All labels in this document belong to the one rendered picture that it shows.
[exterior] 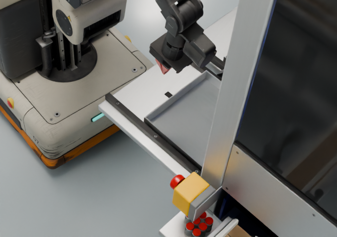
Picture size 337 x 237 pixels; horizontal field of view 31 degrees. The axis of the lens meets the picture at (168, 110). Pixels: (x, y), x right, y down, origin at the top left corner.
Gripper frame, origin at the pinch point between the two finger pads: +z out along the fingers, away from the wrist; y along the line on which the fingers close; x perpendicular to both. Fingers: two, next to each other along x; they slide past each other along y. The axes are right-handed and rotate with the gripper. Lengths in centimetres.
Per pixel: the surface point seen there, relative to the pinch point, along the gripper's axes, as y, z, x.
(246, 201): 38.4, -4.4, -13.4
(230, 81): 21.2, -34.7, -13.1
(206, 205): 32.3, 1.9, -18.4
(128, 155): -16, 112, 24
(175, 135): 11.3, 17.4, -2.4
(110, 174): -14, 112, 11
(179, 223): 29.9, 14.1, -21.6
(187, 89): 2.9, 17.4, 11.4
